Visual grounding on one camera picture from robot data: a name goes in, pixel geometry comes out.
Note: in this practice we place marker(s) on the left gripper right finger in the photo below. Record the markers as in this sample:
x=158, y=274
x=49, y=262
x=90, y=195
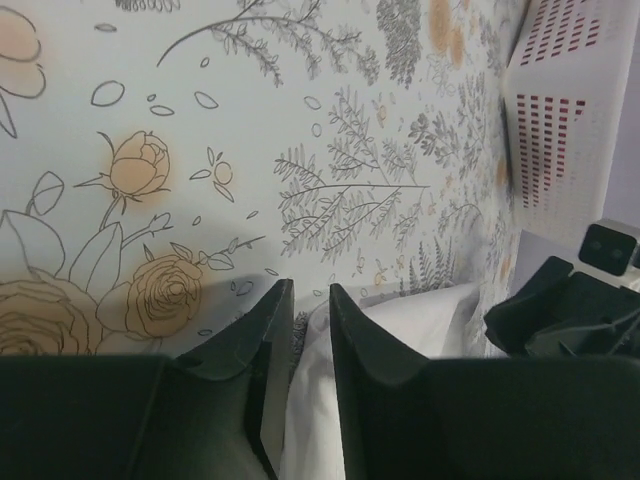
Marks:
x=563, y=418

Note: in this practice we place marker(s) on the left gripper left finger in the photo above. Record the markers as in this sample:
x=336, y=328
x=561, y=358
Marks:
x=215, y=412

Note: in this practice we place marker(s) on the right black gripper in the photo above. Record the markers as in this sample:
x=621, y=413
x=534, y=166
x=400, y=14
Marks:
x=562, y=312

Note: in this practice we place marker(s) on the white t shirt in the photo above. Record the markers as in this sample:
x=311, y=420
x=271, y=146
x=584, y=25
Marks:
x=361, y=407

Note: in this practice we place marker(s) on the white plastic laundry basket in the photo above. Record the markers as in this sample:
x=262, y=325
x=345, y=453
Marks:
x=563, y=90

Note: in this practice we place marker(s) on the floral patterned table mat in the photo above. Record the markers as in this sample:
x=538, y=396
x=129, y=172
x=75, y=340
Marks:
x=163, y=163

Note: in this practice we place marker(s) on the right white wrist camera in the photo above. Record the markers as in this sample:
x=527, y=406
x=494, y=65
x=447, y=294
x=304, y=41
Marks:
x=610, y=253

